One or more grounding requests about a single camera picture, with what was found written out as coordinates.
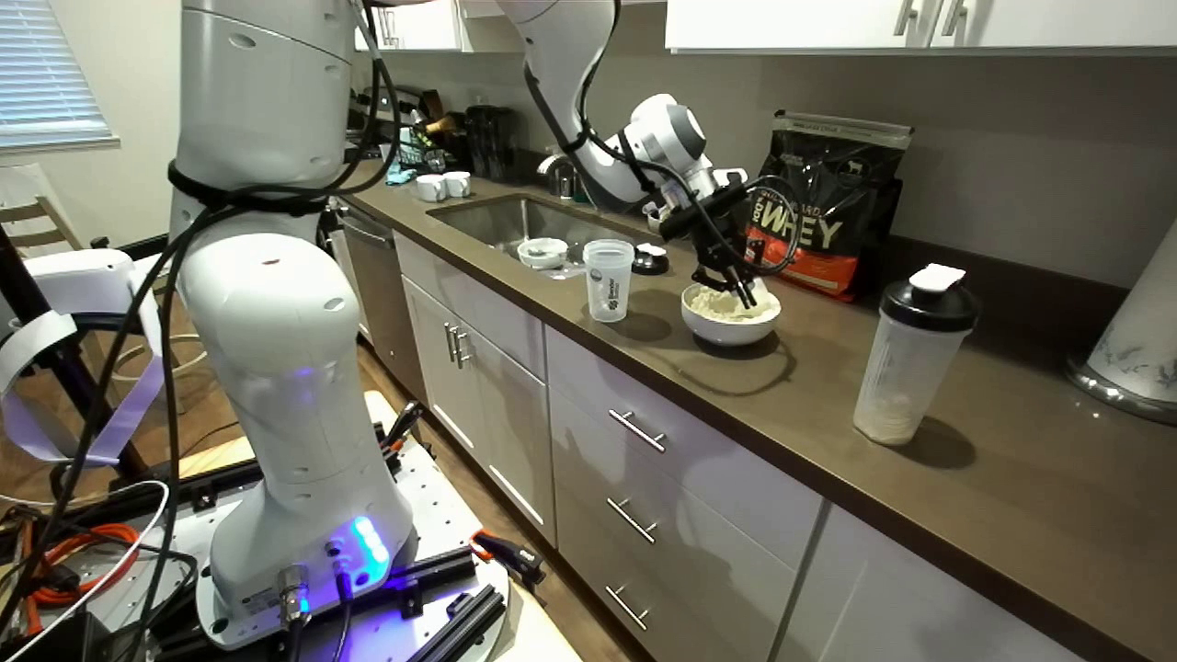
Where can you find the white bowl with powder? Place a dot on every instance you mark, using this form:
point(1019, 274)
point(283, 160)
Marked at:
point(736, 334)

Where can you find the shaker bottle with black lid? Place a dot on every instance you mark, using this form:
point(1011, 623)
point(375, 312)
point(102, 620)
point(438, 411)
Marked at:
point(906, 368)

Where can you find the clear open shaker cup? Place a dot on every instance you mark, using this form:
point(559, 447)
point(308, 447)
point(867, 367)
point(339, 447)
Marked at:
point(610, 288)

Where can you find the stainless dishwasher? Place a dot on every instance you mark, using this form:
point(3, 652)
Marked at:
point(380, 297)

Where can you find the teal bottle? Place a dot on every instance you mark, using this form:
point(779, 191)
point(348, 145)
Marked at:
point(406, 153)

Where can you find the black kitchen appliance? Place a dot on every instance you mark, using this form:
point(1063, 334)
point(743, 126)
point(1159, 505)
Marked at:
point(492, 142)

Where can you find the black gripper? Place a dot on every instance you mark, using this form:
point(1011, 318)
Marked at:
point(703, 215)

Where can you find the chrome faucet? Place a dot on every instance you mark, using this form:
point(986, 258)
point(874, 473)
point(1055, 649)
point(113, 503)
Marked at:
point(551, 169)

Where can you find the small white cup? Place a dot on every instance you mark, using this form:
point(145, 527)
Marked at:
point(429, 186)
point(456, 186)

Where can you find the white curved frame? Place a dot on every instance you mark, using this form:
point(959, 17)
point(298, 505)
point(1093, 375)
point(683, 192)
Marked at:
point(86, 278)

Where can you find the black shaker lid white cap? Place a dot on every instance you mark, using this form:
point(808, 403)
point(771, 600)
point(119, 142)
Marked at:
point(653, 258)

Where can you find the small white dish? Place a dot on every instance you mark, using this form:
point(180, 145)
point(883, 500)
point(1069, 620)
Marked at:
point(541, 252)

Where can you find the steel sink basin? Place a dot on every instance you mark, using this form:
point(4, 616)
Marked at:
point(518, 223)

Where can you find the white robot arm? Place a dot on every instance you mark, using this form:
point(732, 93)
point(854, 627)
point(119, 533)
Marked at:
point(280, 368)

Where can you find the white window blind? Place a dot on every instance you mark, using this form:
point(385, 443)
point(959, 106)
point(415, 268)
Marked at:
point(51, 75)

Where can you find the wooden chair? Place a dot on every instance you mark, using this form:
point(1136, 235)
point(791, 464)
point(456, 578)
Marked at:
point(37, 223)

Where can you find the perforated metal robot table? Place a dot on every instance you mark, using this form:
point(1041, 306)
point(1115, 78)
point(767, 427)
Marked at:
point(442, 503)

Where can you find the black red whey bag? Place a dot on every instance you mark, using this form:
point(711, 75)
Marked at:
point(847, 208)

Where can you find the black metal clamp bar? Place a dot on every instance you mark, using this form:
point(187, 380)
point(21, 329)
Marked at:
point(445, 614)

